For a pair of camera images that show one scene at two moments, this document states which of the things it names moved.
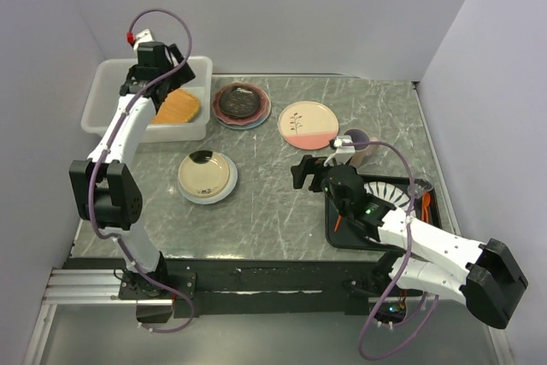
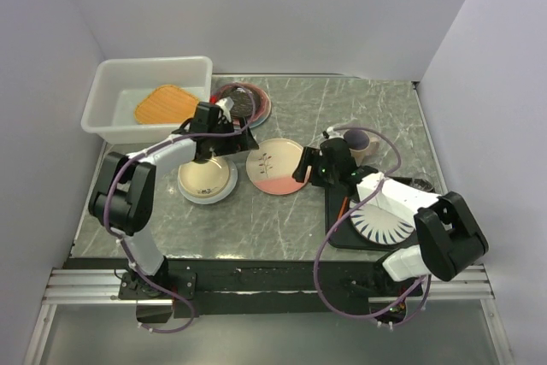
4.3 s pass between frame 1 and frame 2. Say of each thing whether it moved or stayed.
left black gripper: moved
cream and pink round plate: moved
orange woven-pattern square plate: stayed
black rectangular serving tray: stayed
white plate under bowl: stayed
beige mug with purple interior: stayed
